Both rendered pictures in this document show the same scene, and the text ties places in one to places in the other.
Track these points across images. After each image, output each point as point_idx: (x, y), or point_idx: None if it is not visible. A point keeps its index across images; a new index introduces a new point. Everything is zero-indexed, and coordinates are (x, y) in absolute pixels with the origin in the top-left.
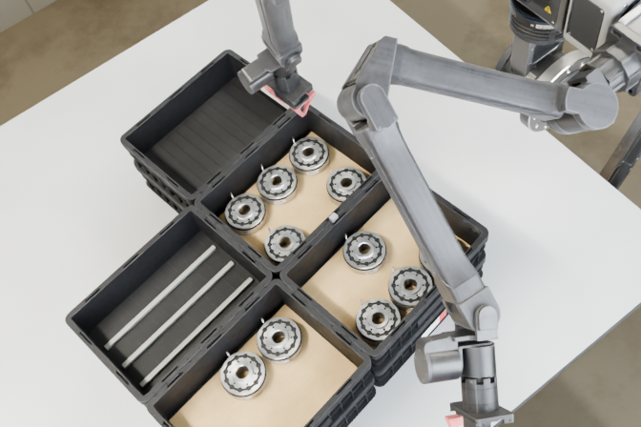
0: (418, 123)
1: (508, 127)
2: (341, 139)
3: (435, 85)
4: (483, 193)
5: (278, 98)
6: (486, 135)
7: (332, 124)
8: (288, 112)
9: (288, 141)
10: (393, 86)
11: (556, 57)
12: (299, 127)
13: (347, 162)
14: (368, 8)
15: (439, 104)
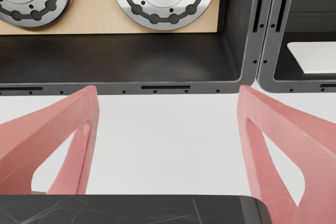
0: (128, 128)
1: (46, 175)
2: (105, 64)
3: None
4: None
5: (268, 110)
6: (52, 157)
7: (136, 86)
8: (270, 40)
9: None
10: (197, 147)
11: None
12: (232, 24)
13: (92, 24)
14: (300, 198)
15: (130, 157)
